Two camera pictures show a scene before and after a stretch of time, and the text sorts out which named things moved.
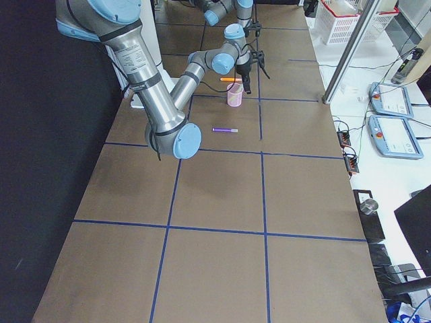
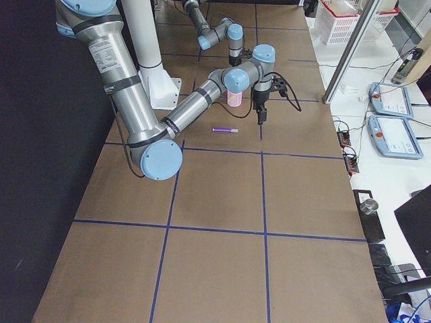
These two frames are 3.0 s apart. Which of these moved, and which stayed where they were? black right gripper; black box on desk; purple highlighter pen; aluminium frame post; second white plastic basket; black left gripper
Moved: black left gripper; black right gripper
Stayed: second white plastic basket; black box on desk; aluminium frame post; purple highlighter pen
